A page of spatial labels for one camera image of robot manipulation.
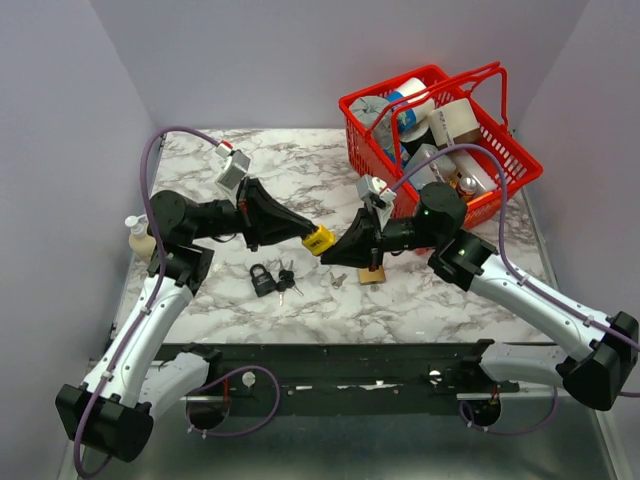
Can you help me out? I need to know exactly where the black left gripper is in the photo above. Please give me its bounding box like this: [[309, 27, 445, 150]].
[[190, 177, 313, 252]]

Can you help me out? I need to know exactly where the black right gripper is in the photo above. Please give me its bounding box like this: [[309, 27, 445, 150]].
[[320, 203, 441, 273]]

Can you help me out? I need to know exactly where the yellow black padlock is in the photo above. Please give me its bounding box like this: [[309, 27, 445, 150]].
[[302, 224, 335, 257]]

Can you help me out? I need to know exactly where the brass padlock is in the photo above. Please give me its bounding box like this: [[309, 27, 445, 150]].
[[358, 266, 386, 285]]

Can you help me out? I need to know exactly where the small silver key pair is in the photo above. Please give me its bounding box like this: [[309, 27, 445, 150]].
[[329, 271, 348, 290]]

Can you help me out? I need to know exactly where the black key bunch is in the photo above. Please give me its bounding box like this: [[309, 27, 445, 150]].
[[276, 261, 304, 306]]

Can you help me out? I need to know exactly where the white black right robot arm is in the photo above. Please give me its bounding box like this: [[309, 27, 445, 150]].
[[321, 182, 639, 411]]

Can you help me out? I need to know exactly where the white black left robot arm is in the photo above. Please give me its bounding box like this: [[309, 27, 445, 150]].
[[55, 178, 319, 462]]

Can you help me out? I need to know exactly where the clear plastic box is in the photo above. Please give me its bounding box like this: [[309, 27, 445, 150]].
[[404, 144, 456, 191]]

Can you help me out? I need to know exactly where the red plastic shopping basket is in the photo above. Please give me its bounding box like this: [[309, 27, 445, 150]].
[[339, 62, 543, 230]]

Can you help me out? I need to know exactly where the grey wrapped roll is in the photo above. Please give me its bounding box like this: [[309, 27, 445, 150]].
[[349, 96, 394, 151]]

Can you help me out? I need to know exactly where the cream soap pump bottle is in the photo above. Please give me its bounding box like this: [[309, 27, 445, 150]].
[[125, 214, 156, 264]]

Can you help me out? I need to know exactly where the blue white paper cup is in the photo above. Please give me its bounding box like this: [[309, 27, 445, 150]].
[[386, 77, 436, 134]]

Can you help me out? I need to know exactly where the cream brown foam block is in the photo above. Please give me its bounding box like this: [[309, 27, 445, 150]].
[[427, 98, 481, 149]]

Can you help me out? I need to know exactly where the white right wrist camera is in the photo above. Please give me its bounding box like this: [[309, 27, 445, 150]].
[[356, 174, 396, 227]]

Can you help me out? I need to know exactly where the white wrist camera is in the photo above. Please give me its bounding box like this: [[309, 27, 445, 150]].
[[356, 174, 396, 227], [215, 150, 251, 192]]

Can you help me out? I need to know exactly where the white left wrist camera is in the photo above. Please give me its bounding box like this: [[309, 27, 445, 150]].
[[215, 150, 251, 192]]

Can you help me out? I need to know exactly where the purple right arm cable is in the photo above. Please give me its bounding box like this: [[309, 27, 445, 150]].
[[389, 144, 640, 351]]

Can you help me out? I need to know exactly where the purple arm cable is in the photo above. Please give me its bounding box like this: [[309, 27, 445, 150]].
[[389, 144, 640, 351], [72, 126, 234, 479]]

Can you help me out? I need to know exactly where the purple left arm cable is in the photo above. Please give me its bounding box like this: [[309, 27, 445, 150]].
[[72, 126, 234, 479]]

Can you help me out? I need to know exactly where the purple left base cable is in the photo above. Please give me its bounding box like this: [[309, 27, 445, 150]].
[[185, 365, 279, 439]]

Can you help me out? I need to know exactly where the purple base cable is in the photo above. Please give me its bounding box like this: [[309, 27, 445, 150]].
[[459, 387, 559, 435], [185, 365, 279, 439]]

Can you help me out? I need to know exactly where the black and aluminium base rail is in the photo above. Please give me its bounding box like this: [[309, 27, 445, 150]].
[[149, 339, 601, 417]]

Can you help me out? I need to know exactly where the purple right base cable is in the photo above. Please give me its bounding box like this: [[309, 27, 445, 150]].
[[459, 387, 559, 435]]

